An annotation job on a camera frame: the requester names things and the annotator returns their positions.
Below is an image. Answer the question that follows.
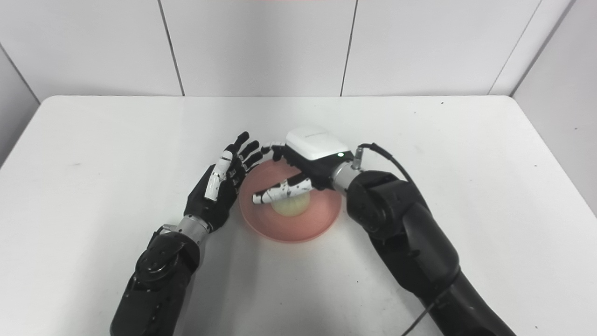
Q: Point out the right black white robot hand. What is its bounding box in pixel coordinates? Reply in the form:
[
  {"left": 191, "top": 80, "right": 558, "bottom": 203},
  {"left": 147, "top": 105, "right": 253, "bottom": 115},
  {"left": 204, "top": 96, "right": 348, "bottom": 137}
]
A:
[{"left": 252, "top": 125, "right": 354, "bottom": 205}]

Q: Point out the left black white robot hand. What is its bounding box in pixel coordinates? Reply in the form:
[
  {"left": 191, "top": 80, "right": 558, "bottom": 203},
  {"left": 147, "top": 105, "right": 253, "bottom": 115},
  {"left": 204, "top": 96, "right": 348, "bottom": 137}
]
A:
[{"left": 183, "top": 132, "right": 264, "bottom": 232}]

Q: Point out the cream steamed bun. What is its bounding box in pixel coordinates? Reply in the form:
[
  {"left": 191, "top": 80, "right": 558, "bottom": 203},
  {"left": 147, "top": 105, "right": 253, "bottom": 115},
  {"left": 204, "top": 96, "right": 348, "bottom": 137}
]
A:
[{"left": 271, "top": 191, "right": 311, "bottom": 217}]

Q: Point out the pink round plate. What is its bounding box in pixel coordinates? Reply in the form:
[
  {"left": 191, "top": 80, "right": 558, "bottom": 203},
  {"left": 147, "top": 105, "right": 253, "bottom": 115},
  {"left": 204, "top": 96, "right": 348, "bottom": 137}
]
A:
[{"left": 239, "top": 159, "right": 342, "bottom": 243}]

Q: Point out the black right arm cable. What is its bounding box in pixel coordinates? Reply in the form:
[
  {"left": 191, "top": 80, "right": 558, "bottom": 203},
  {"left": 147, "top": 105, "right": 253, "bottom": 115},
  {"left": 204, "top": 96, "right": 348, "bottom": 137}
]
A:
[{"left": 354, "top": 143, "right": 451, "bottom": 336}]

